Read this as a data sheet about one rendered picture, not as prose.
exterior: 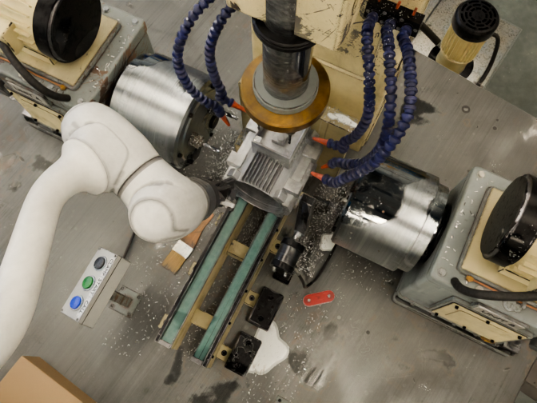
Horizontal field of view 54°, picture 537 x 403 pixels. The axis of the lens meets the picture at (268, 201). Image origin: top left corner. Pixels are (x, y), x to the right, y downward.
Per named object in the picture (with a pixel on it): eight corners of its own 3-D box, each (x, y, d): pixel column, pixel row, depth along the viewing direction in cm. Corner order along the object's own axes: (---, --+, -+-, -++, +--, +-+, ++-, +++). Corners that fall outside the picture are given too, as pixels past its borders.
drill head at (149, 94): (129, 65, 153) (103, 9, 130) (239, 114, 148) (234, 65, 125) (82, 133, 147) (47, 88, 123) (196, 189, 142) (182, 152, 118)
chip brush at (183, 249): (204, 208, 152) (204, 207, 151) (217, 217, 151) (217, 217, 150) (160, 265, 147) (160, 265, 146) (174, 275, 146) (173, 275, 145)
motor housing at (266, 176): (259, 133, 146) (257, 99, 128) (320, 161, 144) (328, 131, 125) (224, 193, 141) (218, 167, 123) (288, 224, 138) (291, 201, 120)
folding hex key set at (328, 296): (304, 308, 143) (304, 307, 141) (301, 296, 144) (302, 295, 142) (335, 301, 144) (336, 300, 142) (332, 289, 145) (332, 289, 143)
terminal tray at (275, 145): (272, 113, 131) (273, 99, 124) (311, 131, 130) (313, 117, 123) (250, 153, 128) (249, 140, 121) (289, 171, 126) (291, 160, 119)
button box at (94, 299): (113, 253, 127) (98, 245, 123) (132, 262, 123) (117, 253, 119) (74, 318, 122) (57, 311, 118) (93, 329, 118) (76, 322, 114)
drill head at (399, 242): (335, 158, 144) (348, 116, 121) (475, 221, 139) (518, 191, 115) (296, 237, 138) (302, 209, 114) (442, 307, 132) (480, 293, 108)
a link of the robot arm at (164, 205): (223, 203, 95) (173, 153, 96) (192, 220, 80) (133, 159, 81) (185, 243, 98) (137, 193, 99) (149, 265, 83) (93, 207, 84)
